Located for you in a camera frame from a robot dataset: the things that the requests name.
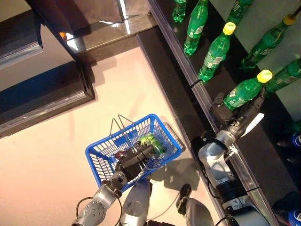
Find robot leg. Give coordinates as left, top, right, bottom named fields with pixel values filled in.
left=121, top=178, right=153, bottom=226
left=175, top=183, right=214, bottom=226

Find robot right leg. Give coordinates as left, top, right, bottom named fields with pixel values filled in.
left=175, top=183, right=214, bottom=226

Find brushed steel cabinet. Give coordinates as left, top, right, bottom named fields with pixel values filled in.
left=68, top=0, right=151, bottom=26

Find chrome trim bar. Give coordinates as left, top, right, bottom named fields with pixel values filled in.
left=117, top=0, right=130, bottom=18

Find black cable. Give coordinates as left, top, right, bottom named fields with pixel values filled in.
left=201, top=164, right=261, bottom=201
left=75, top=196, right=124, bottom=226

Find green drink can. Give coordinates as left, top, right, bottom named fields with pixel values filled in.
left=137, top=133, right=168, bottom=159

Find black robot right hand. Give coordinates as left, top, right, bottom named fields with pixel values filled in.
left=213, top=89, right=266, bottom=129

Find robot left leg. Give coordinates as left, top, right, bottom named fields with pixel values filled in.
left=121, top=178, right=153, bottom=226

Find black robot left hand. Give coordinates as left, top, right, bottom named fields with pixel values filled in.
left=115, top=145, right=155, bottom=181

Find row of green soda bottles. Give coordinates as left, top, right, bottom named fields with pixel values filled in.
left=155, top=0, right=238, bottom=82

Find black cabinet steel trim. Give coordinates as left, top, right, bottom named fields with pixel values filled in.
left=0, top=9, right=44, bottom=70
left=0, top=60, right=96, bottom=139

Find dark brown panel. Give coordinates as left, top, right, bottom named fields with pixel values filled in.
left=24, top=0, right=95, bottom=56

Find clear plastic price rail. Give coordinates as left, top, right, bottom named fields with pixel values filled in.
left=146, top=0, right=200, bottom=87
left=191, top=81, right=282, bottom=226

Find dark stone plinth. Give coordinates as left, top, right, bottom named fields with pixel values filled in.
left=65, top=13, right=160, bottom=62

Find blue plastic shopping basket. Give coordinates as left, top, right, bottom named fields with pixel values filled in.
left=85, top=113, right=183, bottom=193

